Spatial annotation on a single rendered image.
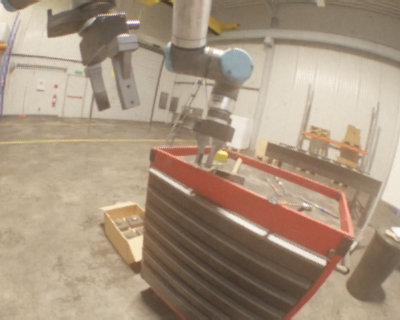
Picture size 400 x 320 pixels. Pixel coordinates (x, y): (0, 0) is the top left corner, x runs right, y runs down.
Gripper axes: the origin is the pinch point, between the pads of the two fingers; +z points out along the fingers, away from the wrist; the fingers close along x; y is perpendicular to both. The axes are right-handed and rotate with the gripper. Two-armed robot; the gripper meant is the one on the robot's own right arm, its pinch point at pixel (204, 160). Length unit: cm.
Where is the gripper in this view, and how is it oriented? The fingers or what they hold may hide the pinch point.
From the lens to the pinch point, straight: 62.0
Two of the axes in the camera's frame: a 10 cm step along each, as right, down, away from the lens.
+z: -2.9, 9.5, 1.3
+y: -4.5, -0.1, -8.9
